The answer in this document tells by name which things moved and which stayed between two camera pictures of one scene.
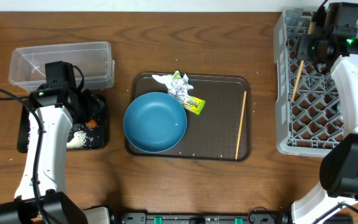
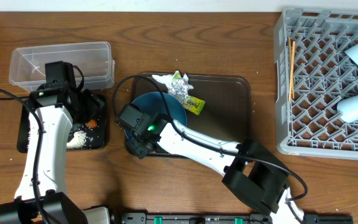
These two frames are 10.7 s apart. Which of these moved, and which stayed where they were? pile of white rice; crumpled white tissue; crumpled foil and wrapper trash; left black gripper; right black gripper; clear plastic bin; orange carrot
Moved: right black gripper
Stayed: crumpled white tissue; clear plastic bin; left black gripper; orange carrot; crumpled foil and wrapper trash; pile of white rice
